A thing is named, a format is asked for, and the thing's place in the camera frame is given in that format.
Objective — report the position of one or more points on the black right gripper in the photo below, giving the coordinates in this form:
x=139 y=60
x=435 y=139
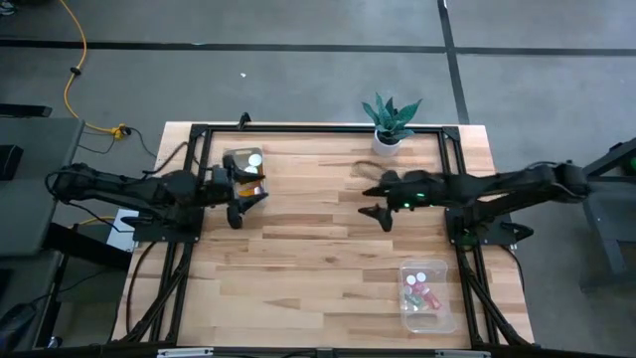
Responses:
x=417 y=191

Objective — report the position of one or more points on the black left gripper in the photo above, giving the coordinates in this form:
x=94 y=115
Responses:
x=218 y=181

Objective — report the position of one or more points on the orange pill bottle white cap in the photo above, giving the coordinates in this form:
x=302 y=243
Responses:
x=251 y=189
x=255 y=159
x=251 y=170

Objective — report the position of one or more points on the pink pill bottle white cap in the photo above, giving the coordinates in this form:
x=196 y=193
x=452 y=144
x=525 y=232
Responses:
x=431 y=299
x=411 y=279
x=421 y=276

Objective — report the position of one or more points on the teal pill bottle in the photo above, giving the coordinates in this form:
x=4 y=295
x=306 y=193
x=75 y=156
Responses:
x=411 y=301

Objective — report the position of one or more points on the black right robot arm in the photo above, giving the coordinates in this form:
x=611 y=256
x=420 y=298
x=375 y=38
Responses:
x=522 y=184

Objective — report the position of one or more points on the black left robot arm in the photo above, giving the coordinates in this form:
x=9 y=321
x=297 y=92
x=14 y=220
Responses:
x=124 y=186

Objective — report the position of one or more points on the white plastic bin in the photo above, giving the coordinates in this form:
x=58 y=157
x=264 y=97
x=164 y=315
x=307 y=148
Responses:
x=241 y=150

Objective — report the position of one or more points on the white plant pot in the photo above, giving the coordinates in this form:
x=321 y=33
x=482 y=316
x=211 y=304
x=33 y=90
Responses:
x=385 y=149

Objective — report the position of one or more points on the black clamp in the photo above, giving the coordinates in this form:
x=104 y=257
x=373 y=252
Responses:
x=243 y=121

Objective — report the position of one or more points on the green snake plant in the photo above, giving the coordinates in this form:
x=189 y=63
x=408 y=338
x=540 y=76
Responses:
x=390 y=122

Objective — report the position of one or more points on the clear plastic container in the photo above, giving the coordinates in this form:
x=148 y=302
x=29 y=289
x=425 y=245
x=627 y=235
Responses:
x=427 y=320

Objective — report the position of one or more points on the white sheet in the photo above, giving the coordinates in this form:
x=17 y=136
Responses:
x=119 y=238

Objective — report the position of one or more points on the grey side table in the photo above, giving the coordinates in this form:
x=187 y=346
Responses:
x=30 y=219

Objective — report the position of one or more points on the dark metal stand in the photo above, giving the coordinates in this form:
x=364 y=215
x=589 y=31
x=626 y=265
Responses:
x=603 y=224

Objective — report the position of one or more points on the black flat device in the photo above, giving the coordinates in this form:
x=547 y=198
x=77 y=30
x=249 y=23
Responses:
x=10 y=161

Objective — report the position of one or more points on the black aluminium table frame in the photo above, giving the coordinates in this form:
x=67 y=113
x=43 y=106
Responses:
x=323 y=128

